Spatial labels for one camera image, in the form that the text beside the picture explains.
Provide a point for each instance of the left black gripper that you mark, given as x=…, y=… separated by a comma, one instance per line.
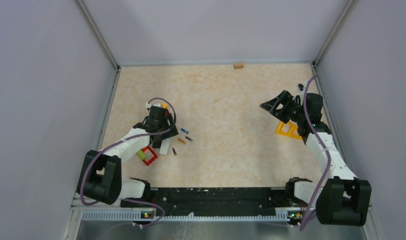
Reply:
x=168, y=134

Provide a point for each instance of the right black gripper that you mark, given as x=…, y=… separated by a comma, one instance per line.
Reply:
x=284, y=99

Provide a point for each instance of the white remote control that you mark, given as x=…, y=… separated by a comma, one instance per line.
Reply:
x=165, y=146

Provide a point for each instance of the orange battery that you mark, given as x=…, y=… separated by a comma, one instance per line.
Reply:
x=181, y=141

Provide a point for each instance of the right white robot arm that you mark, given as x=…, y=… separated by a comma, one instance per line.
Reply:
x=340, y=197

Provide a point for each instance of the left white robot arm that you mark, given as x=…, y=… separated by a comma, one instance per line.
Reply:
x=101, y=178

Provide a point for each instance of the blue battery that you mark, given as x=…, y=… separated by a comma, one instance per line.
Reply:
x=184, y=131

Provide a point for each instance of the green block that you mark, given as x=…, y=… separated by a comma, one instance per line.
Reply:
x=141, y=155

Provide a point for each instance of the red toy basket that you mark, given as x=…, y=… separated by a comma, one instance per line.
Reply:
x=151, y=156

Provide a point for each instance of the small wooden block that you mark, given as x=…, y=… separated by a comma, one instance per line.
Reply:
x=238, y=65

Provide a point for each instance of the yellow triangle frame toy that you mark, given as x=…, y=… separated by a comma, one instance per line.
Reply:
x=289, y=130

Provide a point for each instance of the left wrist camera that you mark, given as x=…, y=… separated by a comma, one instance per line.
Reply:
x=149, y=105

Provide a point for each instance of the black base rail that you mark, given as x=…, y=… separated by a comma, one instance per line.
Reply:
x=218, y=201

